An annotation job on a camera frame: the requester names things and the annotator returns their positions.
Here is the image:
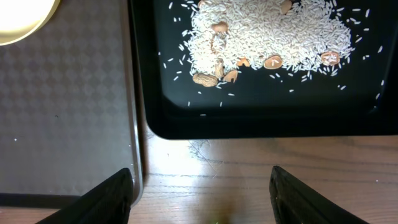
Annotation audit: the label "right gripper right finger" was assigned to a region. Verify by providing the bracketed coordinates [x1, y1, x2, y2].
[269, 166, 367, 224]

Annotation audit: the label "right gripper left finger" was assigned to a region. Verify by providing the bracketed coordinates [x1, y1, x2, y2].
[37, 168, 133, 224]

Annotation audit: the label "rice and nut scraps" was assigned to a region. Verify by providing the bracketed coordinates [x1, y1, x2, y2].
[157, 0, 386, 118]

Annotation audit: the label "yellow round plate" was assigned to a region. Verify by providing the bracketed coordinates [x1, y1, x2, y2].
[1, 0, 61, 45]

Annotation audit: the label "black waste tray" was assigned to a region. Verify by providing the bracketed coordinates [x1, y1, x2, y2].
[129, 1, 397, 139]

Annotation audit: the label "brown plastic serving tray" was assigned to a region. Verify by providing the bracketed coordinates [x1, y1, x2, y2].
[1, 0, 143, 208]

